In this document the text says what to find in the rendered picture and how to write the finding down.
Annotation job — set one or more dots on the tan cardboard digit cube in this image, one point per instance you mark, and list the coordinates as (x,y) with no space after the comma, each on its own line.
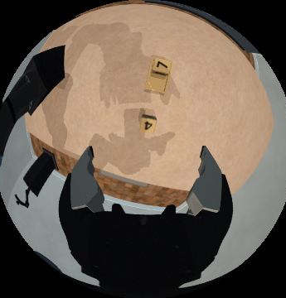
(148,123)
(161,66)

